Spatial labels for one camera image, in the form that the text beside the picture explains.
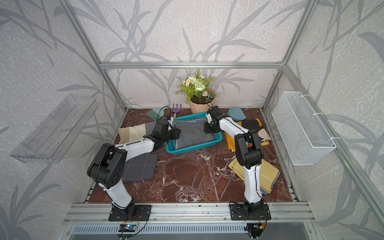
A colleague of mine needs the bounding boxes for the teal plastic basket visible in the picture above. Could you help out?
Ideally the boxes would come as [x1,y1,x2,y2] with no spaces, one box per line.
[166,113,223,155]

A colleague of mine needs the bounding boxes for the plain grey pillowcase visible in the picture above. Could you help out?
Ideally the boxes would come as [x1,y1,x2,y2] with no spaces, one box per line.
[174,118,215,150]

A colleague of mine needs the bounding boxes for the dark grey checked pillowcase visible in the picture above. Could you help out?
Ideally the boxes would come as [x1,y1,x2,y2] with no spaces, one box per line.
[122,154,158,183]

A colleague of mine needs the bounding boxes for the orange cartoon pillowcase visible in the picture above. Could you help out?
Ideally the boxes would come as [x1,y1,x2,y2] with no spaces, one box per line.
[225,119,271,152]

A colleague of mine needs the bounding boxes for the pale yellow pillowcase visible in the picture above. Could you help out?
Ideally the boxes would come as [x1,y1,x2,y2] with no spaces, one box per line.
[229,159,280,195]

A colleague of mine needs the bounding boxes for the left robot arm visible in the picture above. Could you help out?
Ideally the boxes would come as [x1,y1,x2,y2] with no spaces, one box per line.
[87,119,182,211]

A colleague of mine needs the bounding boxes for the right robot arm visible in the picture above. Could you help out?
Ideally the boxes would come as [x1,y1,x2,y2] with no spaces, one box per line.
[204,106,264,211]

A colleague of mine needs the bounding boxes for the beige and grey pillowcase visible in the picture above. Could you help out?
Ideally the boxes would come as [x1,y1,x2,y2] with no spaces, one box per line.
[119,122,156,144]

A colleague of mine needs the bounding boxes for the green toy dustpan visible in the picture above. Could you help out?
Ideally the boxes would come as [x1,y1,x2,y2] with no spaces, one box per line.
[146,106,168,121]

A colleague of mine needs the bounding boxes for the blue toy scoop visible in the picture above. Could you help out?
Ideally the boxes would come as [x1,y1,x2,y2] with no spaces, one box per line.
[228,107,247,122]

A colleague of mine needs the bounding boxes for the purple toy rake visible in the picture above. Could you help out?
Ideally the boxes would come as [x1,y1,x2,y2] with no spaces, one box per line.
[172,104,182,118]

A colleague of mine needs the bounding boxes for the potted artificial flower plant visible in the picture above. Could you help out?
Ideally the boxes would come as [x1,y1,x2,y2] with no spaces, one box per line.
[176,70,217,114]

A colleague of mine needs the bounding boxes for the left controller board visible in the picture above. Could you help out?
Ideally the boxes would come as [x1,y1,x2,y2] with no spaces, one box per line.
[118,223,138,233]

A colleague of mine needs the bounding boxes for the controller board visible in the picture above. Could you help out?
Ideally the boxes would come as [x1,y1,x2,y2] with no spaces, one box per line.
[244,223,266,233]
[118,223,138,233]

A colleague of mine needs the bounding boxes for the right controller board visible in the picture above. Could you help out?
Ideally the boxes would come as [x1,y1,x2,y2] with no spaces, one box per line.
[244,223,266,233]

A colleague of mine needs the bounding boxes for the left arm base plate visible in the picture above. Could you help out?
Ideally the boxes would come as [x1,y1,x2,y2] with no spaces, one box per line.
[108,204,152,222]

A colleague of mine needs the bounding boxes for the white wire wall basket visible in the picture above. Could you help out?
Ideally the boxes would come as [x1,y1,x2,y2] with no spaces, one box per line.
[272,91,337,166]

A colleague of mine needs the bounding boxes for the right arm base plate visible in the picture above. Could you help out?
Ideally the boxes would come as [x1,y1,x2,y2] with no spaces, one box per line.
[229,200,272,221]

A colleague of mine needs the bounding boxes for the clear acrylic wall shelf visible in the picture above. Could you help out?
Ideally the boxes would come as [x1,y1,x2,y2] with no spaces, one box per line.
[10,94,99,164]

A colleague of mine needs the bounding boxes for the aluminium front rail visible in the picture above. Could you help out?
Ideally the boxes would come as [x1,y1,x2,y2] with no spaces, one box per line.
[63,202,316,225]

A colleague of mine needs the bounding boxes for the aluminium cage frame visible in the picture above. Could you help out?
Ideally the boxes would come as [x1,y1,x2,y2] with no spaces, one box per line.
[59,1,384,224]

